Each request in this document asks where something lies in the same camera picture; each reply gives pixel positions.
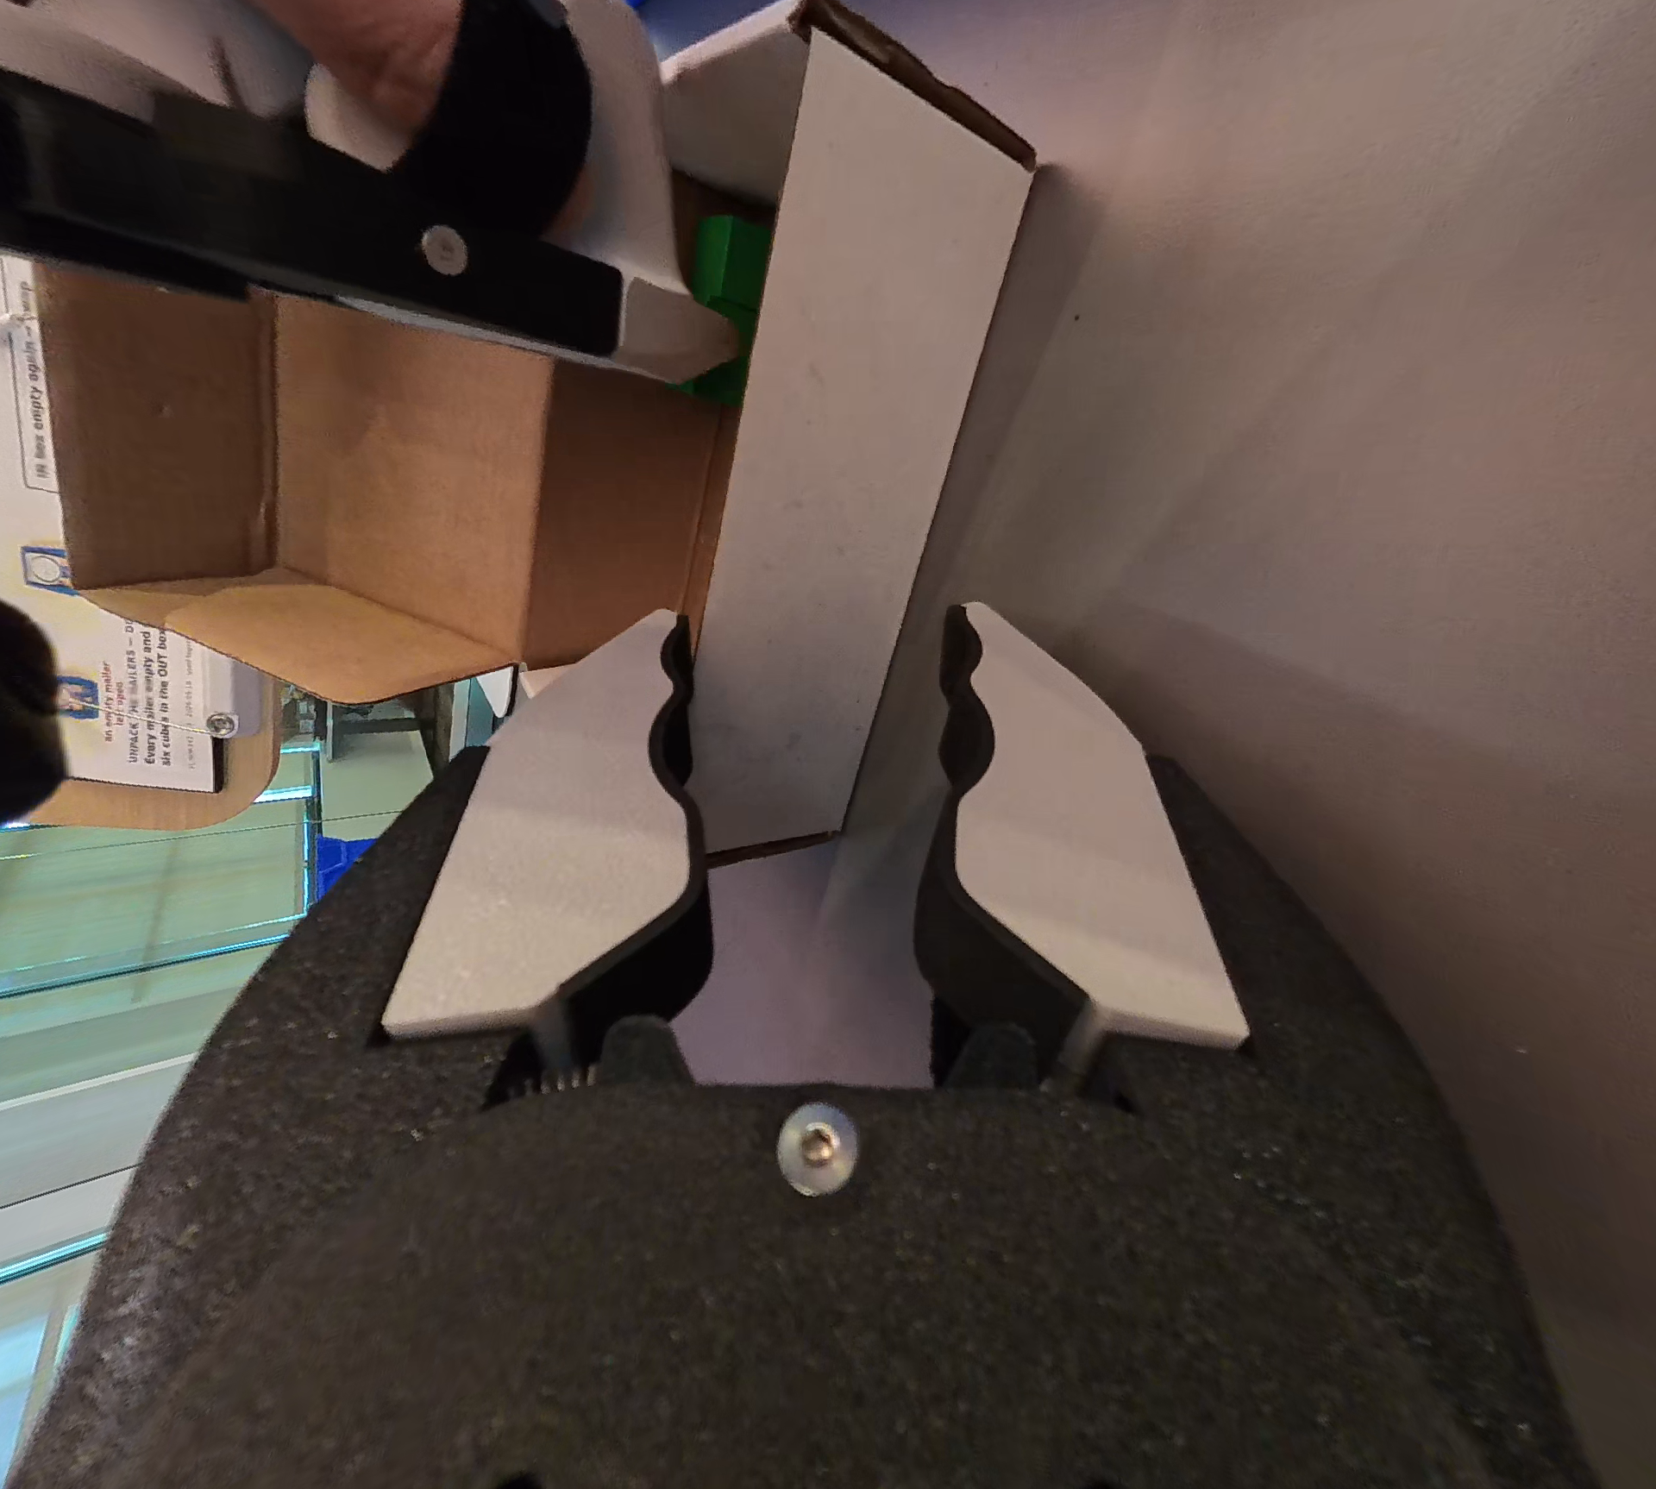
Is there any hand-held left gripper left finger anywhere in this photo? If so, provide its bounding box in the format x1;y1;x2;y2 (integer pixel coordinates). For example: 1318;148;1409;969
381;608;717;1069

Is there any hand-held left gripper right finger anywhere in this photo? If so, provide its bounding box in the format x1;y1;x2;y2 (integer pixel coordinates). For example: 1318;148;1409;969
912;601;1254;1079

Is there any white cardboard mailer box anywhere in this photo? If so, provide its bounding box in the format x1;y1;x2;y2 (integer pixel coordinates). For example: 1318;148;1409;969
36;0;1040;869

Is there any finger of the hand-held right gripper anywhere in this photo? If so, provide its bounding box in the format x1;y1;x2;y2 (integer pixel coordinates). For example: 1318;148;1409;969
341;265;741;387

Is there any large green cube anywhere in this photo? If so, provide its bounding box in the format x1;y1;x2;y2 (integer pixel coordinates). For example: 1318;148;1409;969
672;210;781;406

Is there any wooden document stand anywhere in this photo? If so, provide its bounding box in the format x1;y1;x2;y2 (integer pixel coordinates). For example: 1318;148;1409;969
0;246;284;833

